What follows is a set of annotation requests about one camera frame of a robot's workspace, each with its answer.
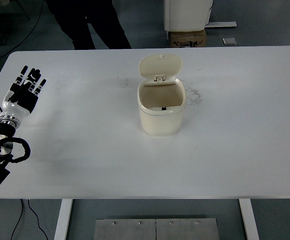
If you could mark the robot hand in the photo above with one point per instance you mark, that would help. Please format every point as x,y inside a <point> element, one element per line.
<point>22,103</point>

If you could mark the cream plastic trash bin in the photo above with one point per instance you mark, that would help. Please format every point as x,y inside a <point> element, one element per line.
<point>161,122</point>

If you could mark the person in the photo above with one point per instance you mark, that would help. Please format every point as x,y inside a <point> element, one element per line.
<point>79,22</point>

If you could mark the white table leg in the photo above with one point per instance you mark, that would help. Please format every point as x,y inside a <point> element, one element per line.
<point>249,220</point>
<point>63,220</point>

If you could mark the grey metal plate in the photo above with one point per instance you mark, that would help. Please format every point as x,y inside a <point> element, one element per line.
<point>187,230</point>
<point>124,230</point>

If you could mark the brown cardboard box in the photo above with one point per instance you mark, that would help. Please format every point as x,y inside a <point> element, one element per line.
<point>187,37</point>

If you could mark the white appliance cabinet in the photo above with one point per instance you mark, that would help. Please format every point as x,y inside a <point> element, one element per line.
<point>187,15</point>

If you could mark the white floor base bar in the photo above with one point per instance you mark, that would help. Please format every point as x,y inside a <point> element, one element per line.
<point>222,24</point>

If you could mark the grey floor socket plate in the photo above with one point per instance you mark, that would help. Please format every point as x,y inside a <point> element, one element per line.
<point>229,41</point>

